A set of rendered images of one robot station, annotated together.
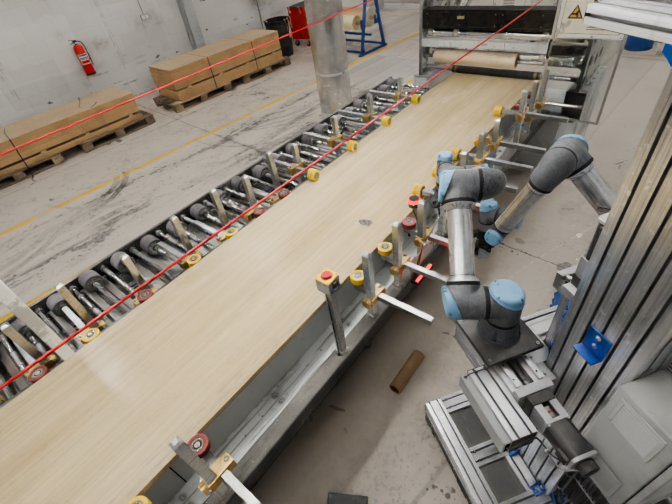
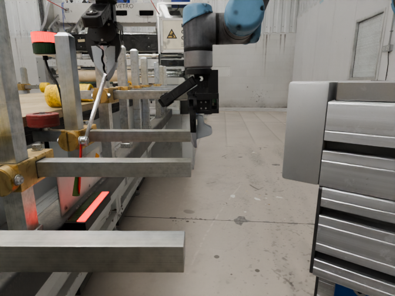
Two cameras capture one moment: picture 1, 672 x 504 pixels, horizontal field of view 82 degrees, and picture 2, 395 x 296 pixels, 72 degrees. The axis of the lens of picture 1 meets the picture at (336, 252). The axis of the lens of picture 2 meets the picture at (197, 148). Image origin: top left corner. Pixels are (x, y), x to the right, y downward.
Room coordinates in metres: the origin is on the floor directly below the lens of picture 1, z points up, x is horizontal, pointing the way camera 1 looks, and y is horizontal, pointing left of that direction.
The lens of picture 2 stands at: (0.87, -0.21, 0.99)
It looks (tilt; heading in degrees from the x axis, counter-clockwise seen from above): 14 degrees down; 315
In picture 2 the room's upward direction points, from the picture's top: straight up
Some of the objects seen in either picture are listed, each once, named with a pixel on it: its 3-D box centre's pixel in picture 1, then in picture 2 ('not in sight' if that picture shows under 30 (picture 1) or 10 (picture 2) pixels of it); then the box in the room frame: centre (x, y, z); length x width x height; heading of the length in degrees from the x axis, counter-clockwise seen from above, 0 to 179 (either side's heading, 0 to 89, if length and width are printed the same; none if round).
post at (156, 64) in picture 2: (519, 122); (157, 93); (2.67, -1.54, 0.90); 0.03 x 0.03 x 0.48; 45
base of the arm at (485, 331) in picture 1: (500, 322); not in sight; (0.81, -0.54, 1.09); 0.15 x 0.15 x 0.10
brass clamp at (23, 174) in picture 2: (400, 264); (23, 170); (1.45, -0.32, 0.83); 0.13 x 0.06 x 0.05; 135
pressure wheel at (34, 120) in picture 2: (409, 228); (44, 132); (1.71, -0.44, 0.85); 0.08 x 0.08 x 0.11
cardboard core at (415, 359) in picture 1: (407, 371); not in sight; (1.28, -0.32, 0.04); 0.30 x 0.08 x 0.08; 135
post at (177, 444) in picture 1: (203, 470); not in sight; (0.55, 0.57, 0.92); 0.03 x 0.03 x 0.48; 45
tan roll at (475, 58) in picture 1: (495, 59); (118, 76); (3.66, -1.76, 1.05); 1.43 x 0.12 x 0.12; 45
